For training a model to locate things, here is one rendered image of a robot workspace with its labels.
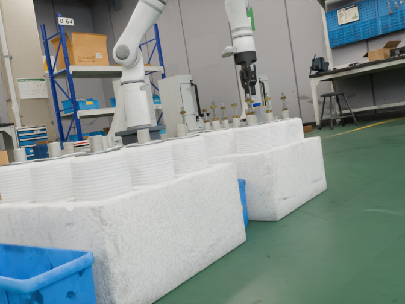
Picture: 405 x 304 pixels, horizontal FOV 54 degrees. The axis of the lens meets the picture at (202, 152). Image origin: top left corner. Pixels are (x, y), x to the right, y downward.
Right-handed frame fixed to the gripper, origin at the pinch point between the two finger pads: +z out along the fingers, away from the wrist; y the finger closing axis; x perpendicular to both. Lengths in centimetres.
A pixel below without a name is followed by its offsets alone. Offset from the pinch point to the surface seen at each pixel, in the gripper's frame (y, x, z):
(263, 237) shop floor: -47, 14, 36
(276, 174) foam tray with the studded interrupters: -34.6, 5.2, 23.7
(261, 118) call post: 12.2, -6.3, 8.7
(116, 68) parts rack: 513, 76, -105
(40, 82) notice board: 593, 214, -111
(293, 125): -13.4, -9.0, 12.4
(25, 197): -54, 61, 18
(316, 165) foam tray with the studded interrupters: -13.7, -14.5, 26.1
